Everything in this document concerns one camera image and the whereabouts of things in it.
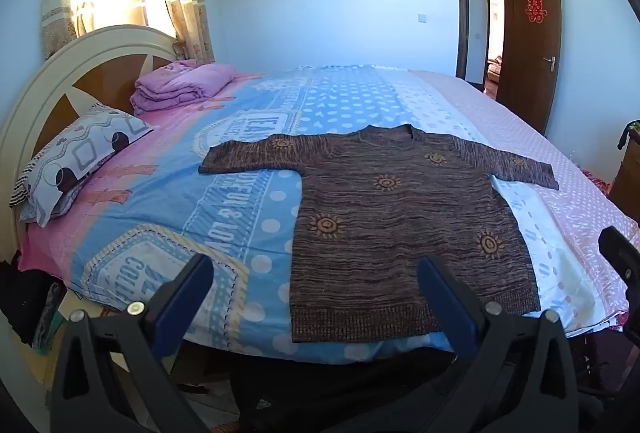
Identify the grey patterned pillow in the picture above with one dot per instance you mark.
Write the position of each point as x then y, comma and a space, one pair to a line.
75, 153

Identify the black cloth pile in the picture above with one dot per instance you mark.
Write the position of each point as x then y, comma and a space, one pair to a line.
25, 303

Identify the red paper door decoration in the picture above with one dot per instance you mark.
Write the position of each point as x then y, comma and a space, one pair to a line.
535, 8

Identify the wooden cabinet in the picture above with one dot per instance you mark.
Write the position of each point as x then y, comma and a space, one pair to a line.
625, 188

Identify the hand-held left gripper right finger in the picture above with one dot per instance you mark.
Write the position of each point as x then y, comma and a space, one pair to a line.
445, 297

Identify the dark cloth on cabinet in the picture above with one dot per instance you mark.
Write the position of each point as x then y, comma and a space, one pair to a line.
631, 133

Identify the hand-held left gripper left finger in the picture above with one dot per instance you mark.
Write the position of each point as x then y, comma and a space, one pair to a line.
186, 292

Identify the dark garment with logo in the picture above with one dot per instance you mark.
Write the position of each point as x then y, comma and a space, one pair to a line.
325, 393

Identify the blue pink printed bed sheet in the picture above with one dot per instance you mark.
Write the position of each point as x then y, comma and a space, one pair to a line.
240, 193

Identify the brown door frame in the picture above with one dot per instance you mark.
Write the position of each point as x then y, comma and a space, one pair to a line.
457, 13

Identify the brown knit sweater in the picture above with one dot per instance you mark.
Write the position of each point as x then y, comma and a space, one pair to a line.
400, 223

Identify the brown wooden door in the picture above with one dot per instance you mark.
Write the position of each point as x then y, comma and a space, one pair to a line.
530, 78

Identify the folded pink quilt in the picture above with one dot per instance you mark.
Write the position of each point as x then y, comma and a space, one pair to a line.
185, 85

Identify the cream and brown headboard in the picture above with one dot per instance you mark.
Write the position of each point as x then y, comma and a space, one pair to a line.
30, 103

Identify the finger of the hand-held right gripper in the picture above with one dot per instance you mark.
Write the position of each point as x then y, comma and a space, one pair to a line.
620, 258

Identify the teal bag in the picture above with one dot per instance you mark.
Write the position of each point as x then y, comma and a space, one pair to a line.
50, 318

